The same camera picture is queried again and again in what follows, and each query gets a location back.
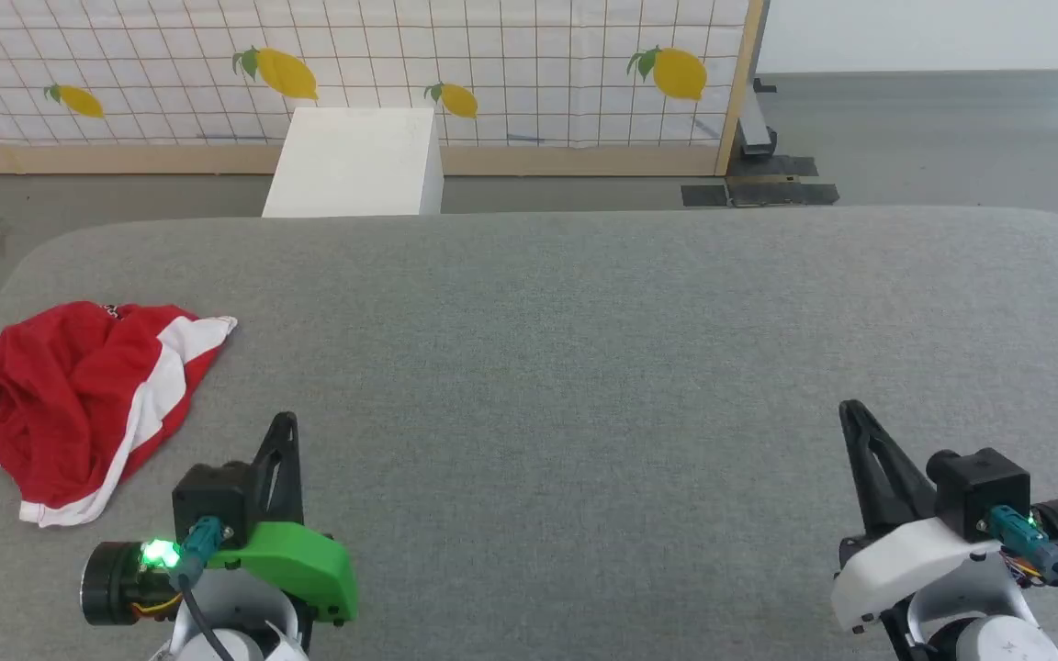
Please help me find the black floor base plate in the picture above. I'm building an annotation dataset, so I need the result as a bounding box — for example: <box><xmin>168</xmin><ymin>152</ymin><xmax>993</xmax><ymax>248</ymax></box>
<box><xmin>726</xmin><ymin>155</ymin><xmax>840</xmax><ymax>208</ymax></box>

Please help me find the red and white garment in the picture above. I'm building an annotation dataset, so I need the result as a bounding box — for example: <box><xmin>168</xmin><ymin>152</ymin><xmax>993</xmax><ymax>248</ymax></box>
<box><xmin>0</xmin><ymin>301</ymin><xmax>239</xmax><ymax>529</ymax></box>

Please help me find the white box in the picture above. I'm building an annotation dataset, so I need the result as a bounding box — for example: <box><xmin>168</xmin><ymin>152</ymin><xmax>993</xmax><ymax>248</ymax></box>
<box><xmin>261</xmin><ymin>107</ymin><xmax>445</xmax><ymax>218</ymax></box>

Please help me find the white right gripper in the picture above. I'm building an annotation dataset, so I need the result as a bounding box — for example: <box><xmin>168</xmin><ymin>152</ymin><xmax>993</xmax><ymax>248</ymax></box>
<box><xmin>829</xmin><ymin>399</ymin><xmax>1007</xmax><ymax>636</ymax></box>

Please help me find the white partition panel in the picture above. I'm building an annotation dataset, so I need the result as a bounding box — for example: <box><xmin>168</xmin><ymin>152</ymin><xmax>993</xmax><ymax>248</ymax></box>
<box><xmin>757</xmin><ymin>0</ymin><xmax>1058</xmax><ymax>75</ymax></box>

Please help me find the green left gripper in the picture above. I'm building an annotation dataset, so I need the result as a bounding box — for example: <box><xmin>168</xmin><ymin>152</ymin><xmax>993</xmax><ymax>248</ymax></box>
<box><xmin>206</xmin><ymin>412</ymin><xmax>358</xmax><ymax>628</ymax></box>

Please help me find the grey fabric sofa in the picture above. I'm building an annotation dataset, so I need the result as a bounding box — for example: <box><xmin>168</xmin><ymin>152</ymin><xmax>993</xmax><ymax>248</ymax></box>
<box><xmin>0</xmin><ymin>207</ymin><xmax>1058</xmax><ymax>661</ymax></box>

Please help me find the grey metal partition foot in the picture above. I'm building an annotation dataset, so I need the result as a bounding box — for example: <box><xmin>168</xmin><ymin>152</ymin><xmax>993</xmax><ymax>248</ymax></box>
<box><xmin>738</xmin><ymin>78</ymin><xmax>780</xmax><ymax>157</ymax></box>

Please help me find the lemon print partition board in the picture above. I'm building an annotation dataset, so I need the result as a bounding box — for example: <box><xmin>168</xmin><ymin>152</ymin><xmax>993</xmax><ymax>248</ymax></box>
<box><xmin>0</xmin><ymin>0</ymin><xmax>769</xmax><ymax>177</ymax></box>

